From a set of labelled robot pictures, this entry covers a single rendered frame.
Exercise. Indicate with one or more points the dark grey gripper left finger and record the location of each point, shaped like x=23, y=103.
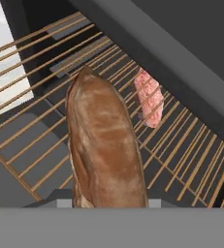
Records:
x=62, y=197

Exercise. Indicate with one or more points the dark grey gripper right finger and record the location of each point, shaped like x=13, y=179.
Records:
x=155, y=202

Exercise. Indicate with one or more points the brown baguette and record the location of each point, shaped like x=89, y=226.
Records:
x=103, y=135

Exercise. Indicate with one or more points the pink raw steak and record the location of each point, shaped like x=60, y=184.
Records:
x=149, y=100

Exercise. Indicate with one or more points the dark grey toaster oven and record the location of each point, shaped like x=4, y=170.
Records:
x=181, y=48

